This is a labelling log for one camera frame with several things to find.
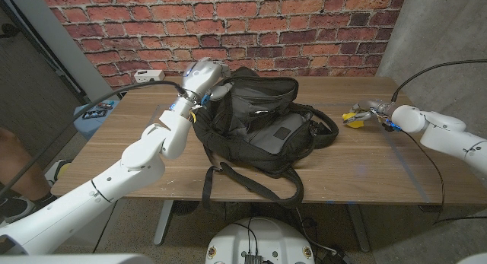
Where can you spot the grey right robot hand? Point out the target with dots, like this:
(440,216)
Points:
(376,107)

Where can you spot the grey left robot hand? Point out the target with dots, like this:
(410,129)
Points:
(203,75)

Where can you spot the black backpack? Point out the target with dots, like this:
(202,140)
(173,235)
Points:
(266,142)

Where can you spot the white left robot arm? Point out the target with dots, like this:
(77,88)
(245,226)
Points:
(125,176)

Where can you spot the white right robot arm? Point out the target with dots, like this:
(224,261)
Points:
(445,132)

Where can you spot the white power strip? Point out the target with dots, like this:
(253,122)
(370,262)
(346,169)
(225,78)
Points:
(146,76)

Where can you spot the red brick print backdrop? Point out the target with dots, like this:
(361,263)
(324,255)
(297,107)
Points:
(266,28)

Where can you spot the small red black gadget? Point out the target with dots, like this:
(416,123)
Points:
(105,104)

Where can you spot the black smartphone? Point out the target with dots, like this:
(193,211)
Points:
(95,113)

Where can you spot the grey table leg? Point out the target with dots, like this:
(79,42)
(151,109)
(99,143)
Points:
(163,222)
(357,226)

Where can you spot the blue round stool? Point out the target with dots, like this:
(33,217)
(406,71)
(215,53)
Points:
(89,129)

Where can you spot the white yellow sneaker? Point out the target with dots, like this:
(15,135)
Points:
(59,168)

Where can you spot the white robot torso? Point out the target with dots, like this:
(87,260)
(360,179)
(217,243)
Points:
(258,241)

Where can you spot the person's bare leg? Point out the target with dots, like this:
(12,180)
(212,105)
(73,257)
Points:
(15,165)

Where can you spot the grey black sneaker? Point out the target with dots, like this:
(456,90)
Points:
(19,208)

